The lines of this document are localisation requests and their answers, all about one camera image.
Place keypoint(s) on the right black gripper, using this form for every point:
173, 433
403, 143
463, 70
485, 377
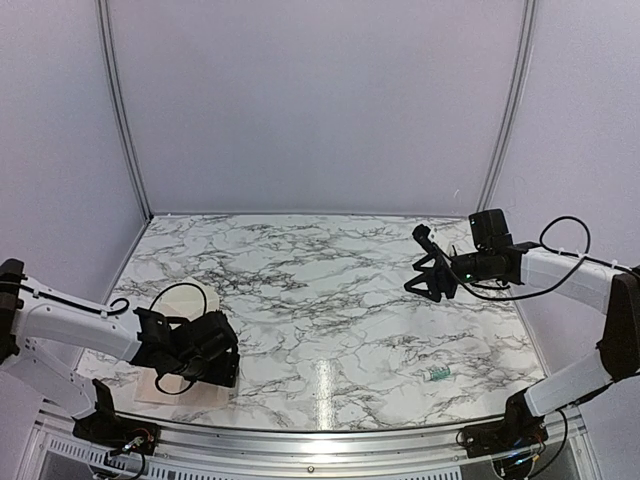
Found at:
432, 276

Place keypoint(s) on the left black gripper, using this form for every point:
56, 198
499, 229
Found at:
228, 371

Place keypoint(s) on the cream paper letter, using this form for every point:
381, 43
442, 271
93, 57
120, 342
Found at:
177, 392

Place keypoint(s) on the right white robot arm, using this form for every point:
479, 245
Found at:
607, 287

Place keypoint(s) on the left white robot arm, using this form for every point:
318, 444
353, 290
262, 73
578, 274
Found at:
32, 311

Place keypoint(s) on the small green white sticker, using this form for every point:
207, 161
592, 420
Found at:
436, 373

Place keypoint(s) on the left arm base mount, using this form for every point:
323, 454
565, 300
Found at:
105, 427

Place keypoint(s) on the aluminium front rail frame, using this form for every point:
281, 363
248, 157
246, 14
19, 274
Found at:
191, 451

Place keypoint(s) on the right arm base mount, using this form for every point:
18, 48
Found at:
518, 429

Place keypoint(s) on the right aluminium corner post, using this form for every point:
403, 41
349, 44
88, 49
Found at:
515, 92

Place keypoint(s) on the aluminium corner post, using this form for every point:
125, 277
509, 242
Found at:
515, 92
106, 33

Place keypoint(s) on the left aluminium corner post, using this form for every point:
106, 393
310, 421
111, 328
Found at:
106, 33

